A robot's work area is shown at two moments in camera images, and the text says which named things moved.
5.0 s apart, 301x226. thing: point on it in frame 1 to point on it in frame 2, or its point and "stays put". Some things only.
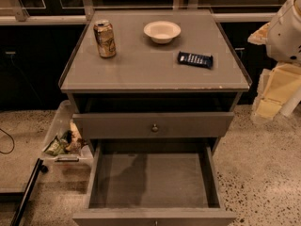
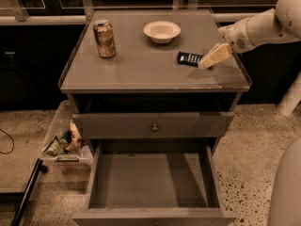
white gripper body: (286, 37) to (234, 36)
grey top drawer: (151, 125) stays put
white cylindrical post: (287, 106) stays put
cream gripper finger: (282, 81) to (219, 55)
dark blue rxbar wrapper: (196, 59) stays put
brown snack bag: (77, 143) stays put
